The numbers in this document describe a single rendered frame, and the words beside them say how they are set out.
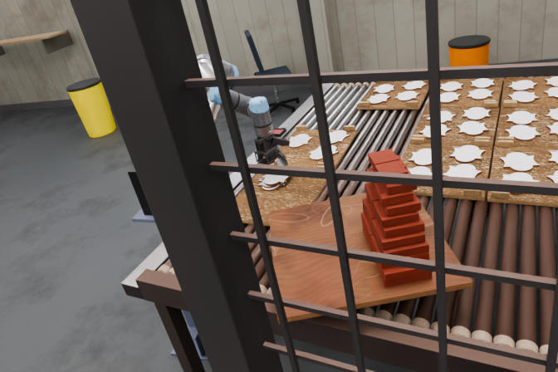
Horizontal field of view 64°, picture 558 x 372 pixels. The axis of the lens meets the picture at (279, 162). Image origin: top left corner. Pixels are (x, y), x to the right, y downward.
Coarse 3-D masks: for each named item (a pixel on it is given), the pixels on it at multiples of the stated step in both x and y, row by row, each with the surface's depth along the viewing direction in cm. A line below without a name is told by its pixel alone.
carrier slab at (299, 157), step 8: (312, 136) 232; (352, 136) 223; (312, 144) 223; (320, 144) 222; (336, 144) 218; (344, 144) 217; (288, 152) 221; (296, 152) 219; (304, 152) 218; (344, 152) 211; (288, 160) 213; (296, 160) 212; (304, 160) 210; (312, 160) 209; (320, 160) 207; (336, 160) 204
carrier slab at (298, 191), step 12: (252, 180) 203; (288, 180) 196; (300, 180) 194; (312, 180) 192; (324, 180) 191; (264, 192) 191; (276, 192) 190; (288, 192) 188; (300, 192) 186; (312, 192) 184; (240, 204) 186; (264, 204) 183; (276, 204) 181; (288, 204) 179; (300, 204) 178; (264, 216) 175
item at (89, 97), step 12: (72, 84) 576; (84, 84) 563; (96, 84) 560; (72, 96) 557; (84, 96) 554; (96, 96) 563; (84, 108) 561; (96, 108) 566; (108, 108) 582; (84, 120) 573; (96, 120) 572; (108, 120) 582; (96, 132) 578; (108, 132) 585
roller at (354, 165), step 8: (384, 112) 246; (384, 120) 240; (376, 128) 231; (368, 136) 224; (376, 136) 227; (368, 144) 217; (360, 152) 210; (352, 160) 205; (360, 160) 206; (352, 168) 199; (344, 184) 189
